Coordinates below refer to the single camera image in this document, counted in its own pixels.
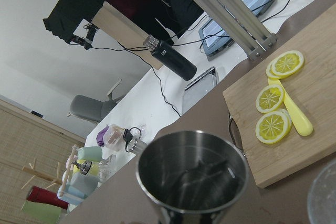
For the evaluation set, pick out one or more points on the lemon slice middle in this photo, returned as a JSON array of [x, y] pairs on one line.
[[269, 98]]

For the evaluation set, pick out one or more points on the black strap clip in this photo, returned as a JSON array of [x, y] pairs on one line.
[[129, 138]]

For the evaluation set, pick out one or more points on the light blue mug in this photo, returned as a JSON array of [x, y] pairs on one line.
[[72, 195]]

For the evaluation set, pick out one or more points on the steel jigger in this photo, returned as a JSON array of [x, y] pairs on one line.
[[192, 176]]

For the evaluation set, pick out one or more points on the person in dark red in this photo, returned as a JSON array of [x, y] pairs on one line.
[[154, 17]]

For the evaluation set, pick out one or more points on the wooden cutting board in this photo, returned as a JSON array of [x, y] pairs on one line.
[[312, 88]]

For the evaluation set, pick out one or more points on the green mug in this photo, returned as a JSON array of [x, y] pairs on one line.
[[91, 153]]

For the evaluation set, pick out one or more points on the aluminium frame post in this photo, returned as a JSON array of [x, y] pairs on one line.
[[240, 24]]

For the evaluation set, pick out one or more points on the black thermos bottle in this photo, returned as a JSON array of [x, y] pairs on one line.
[[171, 58]]

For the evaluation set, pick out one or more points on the lemon slice far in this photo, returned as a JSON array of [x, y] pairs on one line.
[[285, 65]]

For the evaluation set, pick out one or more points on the grey mug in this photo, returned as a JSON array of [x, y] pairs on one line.
[[84, 183]]

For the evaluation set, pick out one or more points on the clear wine glass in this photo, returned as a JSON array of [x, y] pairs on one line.
[[321, 196]]

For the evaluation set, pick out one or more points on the grey office chair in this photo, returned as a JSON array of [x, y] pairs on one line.
[[93, 110]]

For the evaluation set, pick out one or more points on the glass dispenser bottle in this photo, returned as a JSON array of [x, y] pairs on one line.
[[88, 168]]

